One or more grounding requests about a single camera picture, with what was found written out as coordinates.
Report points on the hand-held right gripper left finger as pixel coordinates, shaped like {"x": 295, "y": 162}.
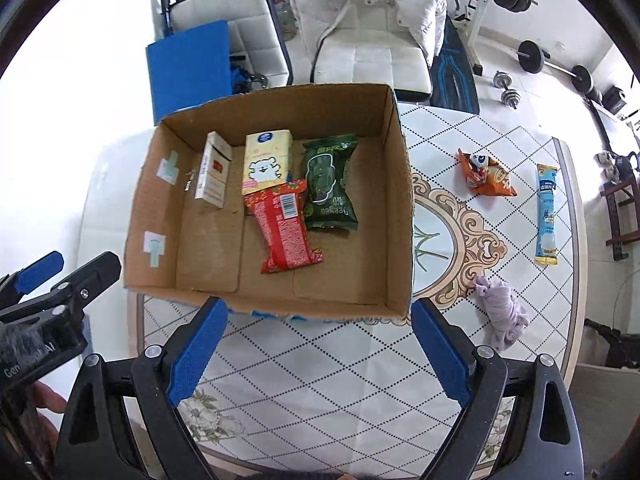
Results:
{"x": 197, "y": 355}

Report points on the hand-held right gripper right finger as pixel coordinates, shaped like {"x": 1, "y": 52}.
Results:
{"x": 442, "y": 355}

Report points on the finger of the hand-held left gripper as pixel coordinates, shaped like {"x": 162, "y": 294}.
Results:
{"x": 40, "y": 271}
{"x": 97, "y": 272}

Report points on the purple cloth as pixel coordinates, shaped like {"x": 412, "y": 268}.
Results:
{"x": 502, "y": 310}

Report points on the cardboard box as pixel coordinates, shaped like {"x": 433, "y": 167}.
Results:
{"x": 210, "y": 260}

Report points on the blue stick packet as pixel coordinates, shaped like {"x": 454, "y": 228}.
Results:
{"x": 549, "y": 210}

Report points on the orange snack packet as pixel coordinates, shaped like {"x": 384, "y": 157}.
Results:
{"x": 487, "y": 175}

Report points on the person's left hand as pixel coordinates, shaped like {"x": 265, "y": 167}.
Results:
{"x": 50, "y": 399}

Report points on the red snack packet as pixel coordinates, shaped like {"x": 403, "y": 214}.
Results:
{"x": 285, "y": 230}

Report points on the white cigarette pack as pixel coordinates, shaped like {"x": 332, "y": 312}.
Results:
{"x": 212, "y": 170}

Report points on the grey seat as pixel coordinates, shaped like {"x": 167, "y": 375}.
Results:
{"x": 607, "y": 415}

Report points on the yellow bear print tissue pack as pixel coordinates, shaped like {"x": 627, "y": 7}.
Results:
{"x": 265, "y": 160}

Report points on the green snack packet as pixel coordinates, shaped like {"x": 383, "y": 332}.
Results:
{"x": 327, "y": 180}

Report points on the blue board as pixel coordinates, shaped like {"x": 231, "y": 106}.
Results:
{"x": 190, "y": 70}

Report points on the brown wooden rack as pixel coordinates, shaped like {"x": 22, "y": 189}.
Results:
{"x": 620, "y": 215}

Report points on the blue bag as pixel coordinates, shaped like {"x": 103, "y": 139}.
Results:
{"x": 241, "y": 77}

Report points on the chrome dumbbell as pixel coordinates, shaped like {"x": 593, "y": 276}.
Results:
{"x": 511, "y": 97}
{"x": 501, "y": 80}

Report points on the black air pump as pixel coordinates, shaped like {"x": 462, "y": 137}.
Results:
{"x": 166, "y": 10}

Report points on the black and blue weight bench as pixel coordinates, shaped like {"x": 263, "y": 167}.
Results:
{"x": 455, "y": 80}

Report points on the white leather chair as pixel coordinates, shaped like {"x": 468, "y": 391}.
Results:
{"x": 370, "y": 67}
{"x": 250, "y": 15}

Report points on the short barbell with black plates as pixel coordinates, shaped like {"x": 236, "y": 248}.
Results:
{"x": 532, "y": 55}

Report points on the clear glass jar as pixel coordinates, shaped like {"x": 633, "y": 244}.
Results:
{"x": 286, "y": 16}

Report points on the white barbell rack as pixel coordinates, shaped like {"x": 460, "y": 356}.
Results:
{"x": 482, "y": 15}

